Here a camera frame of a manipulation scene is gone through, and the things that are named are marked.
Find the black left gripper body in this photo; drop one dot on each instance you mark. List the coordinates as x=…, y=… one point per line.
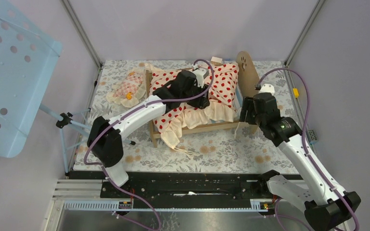
x=195, y=90

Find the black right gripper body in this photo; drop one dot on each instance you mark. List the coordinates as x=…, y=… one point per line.
x=248, y=104

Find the red strawberry print duvet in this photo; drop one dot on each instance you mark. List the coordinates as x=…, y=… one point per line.
x=222, y=98

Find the wooden pet bed frame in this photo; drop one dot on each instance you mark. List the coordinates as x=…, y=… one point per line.
x=247, y=78

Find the checkered ruffled pillow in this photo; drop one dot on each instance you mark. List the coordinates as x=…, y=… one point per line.
x=130, y=90

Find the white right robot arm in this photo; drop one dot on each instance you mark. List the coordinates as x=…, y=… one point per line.
x=325, y=203

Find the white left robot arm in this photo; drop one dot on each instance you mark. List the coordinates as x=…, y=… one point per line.
x=106, y=137

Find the blue striped mattress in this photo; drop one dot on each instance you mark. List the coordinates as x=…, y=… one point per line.
x=236, y=105

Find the yellow clip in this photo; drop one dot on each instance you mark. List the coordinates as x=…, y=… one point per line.
x=296, y=93

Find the floral table mat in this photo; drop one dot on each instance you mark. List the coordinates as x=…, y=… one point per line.
x=212, y=152

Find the blue perforated music stand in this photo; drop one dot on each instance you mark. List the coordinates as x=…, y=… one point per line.
x=28, y=59

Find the grey cable duct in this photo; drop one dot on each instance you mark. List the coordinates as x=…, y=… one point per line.
x=123, y=206

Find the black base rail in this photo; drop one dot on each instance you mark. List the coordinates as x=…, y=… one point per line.
x=183, y=190

